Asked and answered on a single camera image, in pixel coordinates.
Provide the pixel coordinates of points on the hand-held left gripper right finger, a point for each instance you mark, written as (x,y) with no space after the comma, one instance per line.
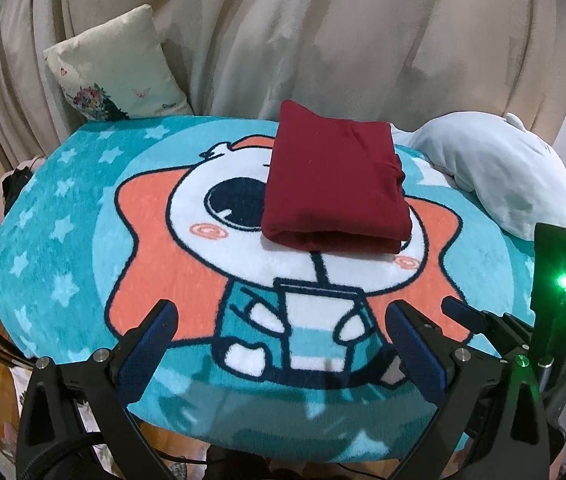
(415,355)

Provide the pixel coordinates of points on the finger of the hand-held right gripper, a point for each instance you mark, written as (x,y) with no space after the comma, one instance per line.
(463,312)

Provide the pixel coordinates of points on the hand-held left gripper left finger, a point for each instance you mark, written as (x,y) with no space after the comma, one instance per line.
(145,355)

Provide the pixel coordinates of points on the dark red sweater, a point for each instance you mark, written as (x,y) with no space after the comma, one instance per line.
(333,185)

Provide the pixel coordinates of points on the white plush pillow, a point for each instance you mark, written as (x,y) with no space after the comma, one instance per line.
(503,175)

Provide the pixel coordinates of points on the teal cartoon printed blanket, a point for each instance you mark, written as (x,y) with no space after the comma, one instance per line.
(63,240)

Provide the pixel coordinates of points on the pale and black plush item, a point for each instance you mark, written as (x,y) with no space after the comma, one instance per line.
(13,185)

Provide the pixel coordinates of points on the cream floral print pillow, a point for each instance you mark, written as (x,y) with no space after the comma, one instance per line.
(113,60)

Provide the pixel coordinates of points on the beige curtain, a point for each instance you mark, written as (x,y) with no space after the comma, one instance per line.
(313,35)

